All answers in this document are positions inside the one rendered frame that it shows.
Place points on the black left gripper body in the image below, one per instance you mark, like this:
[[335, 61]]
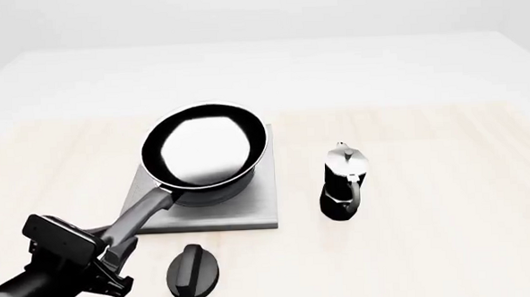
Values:
[[111, 279]]

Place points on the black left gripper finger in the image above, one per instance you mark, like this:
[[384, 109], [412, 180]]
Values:
[[119, 254], [99, 230]]

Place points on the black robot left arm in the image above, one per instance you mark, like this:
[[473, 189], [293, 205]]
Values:
[[16, 295]]

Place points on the round black stove knob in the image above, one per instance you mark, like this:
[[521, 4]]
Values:
[[193, 274]]

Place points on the flat grey stove plate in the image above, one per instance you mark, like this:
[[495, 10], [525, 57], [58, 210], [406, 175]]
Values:
[[250, 209]]

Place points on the black and silver moka pot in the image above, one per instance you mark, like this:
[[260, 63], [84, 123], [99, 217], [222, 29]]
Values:
[[340, 182]]

